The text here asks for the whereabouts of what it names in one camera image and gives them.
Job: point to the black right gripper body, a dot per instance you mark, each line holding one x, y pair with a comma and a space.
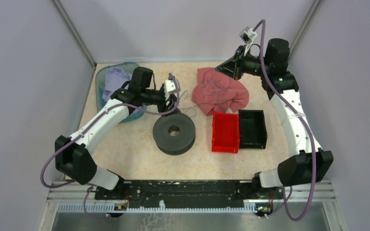
244, 62

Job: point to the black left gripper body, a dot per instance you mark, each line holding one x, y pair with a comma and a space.
162, 107

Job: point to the black cable spool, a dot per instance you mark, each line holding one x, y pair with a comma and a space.
174, 134

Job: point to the red plastic bin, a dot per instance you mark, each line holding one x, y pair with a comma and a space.
225, 133

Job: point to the black plastic bin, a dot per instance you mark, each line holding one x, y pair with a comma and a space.
252, 129

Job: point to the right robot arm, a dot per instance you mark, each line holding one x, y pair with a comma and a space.
307, 159

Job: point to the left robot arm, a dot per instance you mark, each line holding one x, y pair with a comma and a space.
73, 154

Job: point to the pink cloth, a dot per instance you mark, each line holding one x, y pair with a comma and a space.
218, 93

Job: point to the teal plastic tray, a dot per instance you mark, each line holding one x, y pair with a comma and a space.
100, 80

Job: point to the lavender cloth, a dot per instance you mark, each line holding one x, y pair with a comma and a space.
115, 77

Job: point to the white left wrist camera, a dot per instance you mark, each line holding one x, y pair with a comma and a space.
170, 87

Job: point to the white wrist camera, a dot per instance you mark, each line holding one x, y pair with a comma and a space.
170, 87
248, 35

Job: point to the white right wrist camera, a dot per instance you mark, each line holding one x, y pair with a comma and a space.
248, 35

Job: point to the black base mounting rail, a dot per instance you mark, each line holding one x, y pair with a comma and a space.
188, 194

